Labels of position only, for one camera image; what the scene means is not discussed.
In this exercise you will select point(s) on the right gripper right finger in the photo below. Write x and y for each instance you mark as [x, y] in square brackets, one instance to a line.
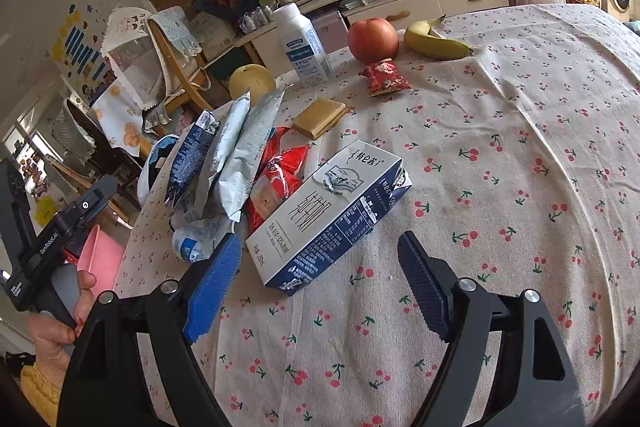
[430, 282]

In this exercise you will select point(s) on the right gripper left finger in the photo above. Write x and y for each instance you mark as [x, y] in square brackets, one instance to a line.
[209, 281]

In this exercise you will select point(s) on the pink plastic basin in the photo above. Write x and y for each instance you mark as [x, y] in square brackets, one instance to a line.
[101, 256]

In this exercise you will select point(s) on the white blue milk carton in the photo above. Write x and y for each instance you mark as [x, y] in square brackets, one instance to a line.
[338, 204]

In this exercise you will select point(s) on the red snack bag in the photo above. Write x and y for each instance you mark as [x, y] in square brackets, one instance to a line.
[277, 178]

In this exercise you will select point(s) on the small red snack packet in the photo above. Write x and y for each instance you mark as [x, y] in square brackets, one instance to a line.
[384, 78]

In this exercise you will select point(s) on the left hand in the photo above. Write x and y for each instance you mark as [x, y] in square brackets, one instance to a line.
[50, 336]

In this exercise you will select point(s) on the white yogurt pouch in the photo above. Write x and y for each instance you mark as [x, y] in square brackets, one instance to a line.
[199, 239]

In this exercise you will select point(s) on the white silver wrapper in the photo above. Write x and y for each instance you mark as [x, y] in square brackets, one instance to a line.
[232, 161]

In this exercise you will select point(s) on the cherry print tablecloth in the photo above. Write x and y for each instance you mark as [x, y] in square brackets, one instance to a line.
[524, 163]

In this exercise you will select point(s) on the blue white wrapper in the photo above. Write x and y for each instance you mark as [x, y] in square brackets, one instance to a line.
[190, 156]

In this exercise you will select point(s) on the tan biscuit pack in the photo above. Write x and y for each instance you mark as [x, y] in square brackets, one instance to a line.
[319, 117]

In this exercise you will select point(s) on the wooden chair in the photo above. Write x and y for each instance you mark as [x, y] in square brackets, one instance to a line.
[190, 93]

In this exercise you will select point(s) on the yellow pear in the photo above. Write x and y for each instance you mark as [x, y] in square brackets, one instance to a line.
[252, 78]

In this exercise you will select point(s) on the yellow banana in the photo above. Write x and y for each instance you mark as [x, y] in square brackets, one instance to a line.
[419, 38]

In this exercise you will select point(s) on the red apple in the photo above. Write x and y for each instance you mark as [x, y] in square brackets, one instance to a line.
[373, 40]

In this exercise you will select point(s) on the white milk bottle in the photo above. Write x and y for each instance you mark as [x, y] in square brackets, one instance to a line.
[301, 45]

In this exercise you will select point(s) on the white TV cabinet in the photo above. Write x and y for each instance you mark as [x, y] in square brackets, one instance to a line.
[400, 1]

